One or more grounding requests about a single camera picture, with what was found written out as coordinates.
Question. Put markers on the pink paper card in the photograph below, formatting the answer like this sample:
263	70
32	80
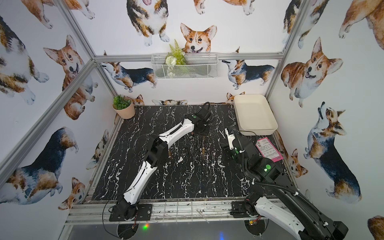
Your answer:
268	150

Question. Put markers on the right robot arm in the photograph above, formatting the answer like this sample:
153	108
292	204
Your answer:
301	218

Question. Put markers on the small potted green plant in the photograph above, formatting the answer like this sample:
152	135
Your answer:
124	107

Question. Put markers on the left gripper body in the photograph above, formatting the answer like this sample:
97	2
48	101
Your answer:
202	129

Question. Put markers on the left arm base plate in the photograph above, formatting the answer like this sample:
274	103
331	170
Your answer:
138	212

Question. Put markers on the aluminium front rail frame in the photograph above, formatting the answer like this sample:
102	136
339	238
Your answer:
212	210

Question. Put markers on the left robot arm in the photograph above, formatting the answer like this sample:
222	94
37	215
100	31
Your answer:
157	153

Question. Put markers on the white wire wall basket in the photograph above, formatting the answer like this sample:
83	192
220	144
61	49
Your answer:
192	66

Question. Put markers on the artificial fern with white flower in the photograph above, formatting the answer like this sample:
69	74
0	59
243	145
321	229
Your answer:
175	57

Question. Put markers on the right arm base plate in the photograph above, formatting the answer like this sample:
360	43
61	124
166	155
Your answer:
244	209

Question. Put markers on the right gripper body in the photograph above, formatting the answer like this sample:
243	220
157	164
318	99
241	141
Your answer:
234	154

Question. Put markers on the cream plastic tray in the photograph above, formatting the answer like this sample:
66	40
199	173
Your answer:
254	115

